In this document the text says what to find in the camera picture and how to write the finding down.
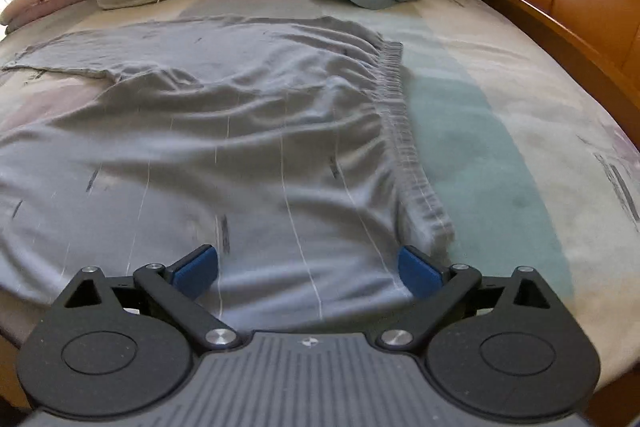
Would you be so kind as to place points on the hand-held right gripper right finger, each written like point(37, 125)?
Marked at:
point(420, 272)

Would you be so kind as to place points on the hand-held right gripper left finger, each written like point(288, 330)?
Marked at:
point(195, 272)

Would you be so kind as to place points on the grey pants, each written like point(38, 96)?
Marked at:
point(225, 132)

